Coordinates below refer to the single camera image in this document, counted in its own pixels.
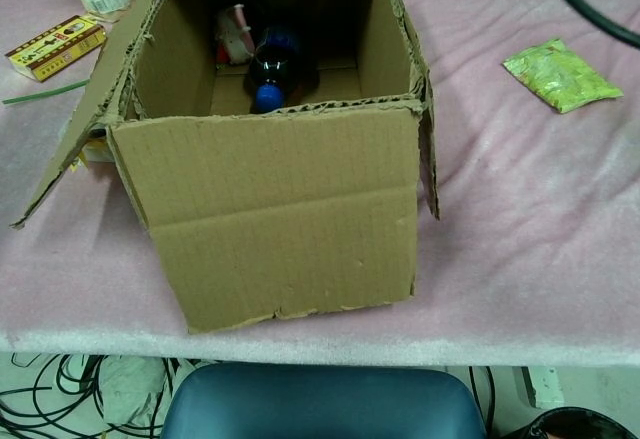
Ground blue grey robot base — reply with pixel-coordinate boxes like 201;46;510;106
160;362;489;439

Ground thin green stick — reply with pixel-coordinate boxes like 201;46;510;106
1;80;90;106

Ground pink white plastic cup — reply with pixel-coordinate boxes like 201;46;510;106
215;2;257;65

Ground white table leg foot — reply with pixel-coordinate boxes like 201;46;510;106
517;366;566;410

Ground black floor cable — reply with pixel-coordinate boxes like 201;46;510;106
0;352;169;439

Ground pink foam table cover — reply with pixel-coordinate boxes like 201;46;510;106
0;0;640;368

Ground white crumpled plastic bag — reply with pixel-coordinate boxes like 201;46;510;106
97;356;174;428

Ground black right hand cable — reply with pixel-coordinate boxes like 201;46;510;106
532;0;640;51

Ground dark cola bottle blue cap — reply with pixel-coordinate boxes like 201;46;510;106
243;26;321;114

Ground green yellow foil packet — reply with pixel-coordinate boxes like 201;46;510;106
502;37;625;115

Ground black cable beside base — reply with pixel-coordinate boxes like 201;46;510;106
467;366;497;413

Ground brown cardboard shipping box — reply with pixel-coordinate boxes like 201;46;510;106
9;0;441;335

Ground yellow red small carton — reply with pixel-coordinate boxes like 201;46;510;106
3;13;107;83

